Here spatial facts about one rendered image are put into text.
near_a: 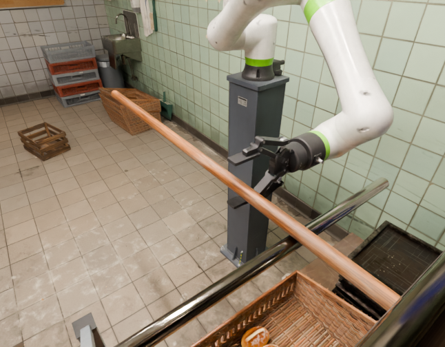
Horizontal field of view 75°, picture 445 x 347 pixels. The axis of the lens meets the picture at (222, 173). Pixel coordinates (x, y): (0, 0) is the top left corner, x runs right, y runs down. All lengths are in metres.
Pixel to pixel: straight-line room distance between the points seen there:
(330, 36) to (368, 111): 0.23
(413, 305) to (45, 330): 1.92
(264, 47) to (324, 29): 0.47
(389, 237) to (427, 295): 1.00
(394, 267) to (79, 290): 1.70
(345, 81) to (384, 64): 0.96
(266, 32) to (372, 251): 0.91
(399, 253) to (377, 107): 0.59
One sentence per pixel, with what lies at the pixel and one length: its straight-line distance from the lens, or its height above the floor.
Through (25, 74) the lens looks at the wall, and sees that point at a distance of 5.23.
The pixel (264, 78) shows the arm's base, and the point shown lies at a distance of 1.34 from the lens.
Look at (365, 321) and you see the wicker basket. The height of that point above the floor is 0.78.
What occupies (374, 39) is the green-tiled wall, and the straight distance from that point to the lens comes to 1.78.
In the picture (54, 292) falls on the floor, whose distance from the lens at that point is 2.16.
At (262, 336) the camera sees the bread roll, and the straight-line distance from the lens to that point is 1.07.
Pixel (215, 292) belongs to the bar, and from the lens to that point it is 0.51.
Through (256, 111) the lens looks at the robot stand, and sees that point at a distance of 1.32.
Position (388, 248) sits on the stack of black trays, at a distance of 1.20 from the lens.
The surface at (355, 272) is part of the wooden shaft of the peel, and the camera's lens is 0.53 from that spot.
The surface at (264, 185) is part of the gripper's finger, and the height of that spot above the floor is 1.15.
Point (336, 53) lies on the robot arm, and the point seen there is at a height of 1.42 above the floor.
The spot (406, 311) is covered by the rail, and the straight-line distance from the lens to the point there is 0.22.
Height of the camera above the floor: 1.60
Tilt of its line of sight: 35 degrees down
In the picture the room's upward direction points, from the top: straight up
